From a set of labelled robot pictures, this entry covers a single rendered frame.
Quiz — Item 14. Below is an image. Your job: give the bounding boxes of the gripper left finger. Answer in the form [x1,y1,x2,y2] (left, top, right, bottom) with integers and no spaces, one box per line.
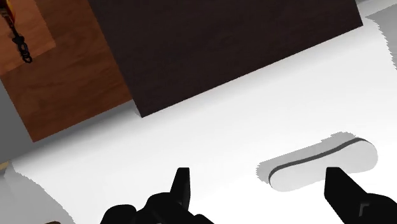
[100,167,216,224]

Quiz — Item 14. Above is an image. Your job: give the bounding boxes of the white oblong object dark band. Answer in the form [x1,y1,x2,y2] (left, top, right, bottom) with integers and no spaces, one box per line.
[267,137,379,192]

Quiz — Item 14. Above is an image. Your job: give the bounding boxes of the black chain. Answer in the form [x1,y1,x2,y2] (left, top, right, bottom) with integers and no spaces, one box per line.
[0,0,34,64]

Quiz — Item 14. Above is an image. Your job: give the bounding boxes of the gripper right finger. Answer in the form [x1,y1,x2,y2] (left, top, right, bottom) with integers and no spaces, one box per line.
[323,166,397,224]

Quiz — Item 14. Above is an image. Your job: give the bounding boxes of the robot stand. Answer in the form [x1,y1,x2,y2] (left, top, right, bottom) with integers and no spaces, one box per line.
[87,0,364,118]

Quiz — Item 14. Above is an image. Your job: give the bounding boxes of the brown wooden cabinet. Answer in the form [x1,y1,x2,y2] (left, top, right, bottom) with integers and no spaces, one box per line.
[0,0,134,143]

